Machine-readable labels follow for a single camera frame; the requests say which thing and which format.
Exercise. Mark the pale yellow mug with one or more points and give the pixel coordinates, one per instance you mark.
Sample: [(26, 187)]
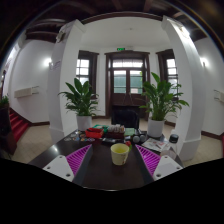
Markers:
[(119, 155)]

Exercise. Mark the brown snack box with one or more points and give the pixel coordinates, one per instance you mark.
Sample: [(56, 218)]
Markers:
[(115, 131)]

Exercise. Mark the dark wooden double door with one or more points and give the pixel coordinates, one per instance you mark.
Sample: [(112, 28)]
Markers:
[(128, 98)]

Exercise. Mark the red carpeted stairs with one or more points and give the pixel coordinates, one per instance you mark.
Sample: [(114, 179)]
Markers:
[(18, 125)]

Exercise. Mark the orange drink bottle black cap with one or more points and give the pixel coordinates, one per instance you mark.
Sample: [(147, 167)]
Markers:
[(170, 148)]

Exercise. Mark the black chair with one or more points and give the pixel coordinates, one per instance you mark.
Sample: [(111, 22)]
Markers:
[(125, 116)]

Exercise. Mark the white printed leaflet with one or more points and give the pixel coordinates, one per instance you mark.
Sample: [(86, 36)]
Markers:
[(153, 145)]

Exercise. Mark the green exit sign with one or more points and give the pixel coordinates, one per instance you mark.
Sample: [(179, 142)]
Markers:
[(120, 49)]

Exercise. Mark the small red ball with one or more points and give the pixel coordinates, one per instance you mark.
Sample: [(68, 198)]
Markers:
[(128, 143)]

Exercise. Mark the small green plant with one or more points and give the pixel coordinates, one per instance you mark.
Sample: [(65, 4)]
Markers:
[(4, 101)]

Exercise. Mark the white wall lamp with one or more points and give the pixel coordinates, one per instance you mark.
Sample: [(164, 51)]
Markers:
[(203, 61)]

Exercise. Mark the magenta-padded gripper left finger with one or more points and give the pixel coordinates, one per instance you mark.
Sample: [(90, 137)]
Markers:
[(58, 166)]

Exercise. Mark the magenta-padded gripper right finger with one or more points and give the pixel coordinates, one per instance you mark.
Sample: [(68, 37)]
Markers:
[(166, 166)]

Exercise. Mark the green packet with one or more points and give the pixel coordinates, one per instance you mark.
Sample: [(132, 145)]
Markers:
[(129, 132)]

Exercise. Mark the grey round object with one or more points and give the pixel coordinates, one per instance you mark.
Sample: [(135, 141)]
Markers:
[(139, 139)]

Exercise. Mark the white wall radiator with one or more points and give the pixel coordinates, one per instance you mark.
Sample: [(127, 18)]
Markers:
[(26, 91), (220, 96)]

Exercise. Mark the green plant in white pot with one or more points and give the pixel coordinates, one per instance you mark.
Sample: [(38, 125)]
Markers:
[(81, 100), (160, 100)]

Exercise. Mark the red box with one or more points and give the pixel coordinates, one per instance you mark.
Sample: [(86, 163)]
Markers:
[(94, 133)]

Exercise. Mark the dark framed window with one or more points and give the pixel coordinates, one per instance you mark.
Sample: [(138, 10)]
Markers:
[(170, 66), (83, 70)]

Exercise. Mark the black flat device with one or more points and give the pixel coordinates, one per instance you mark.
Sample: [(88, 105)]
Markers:
[(108, 140)]

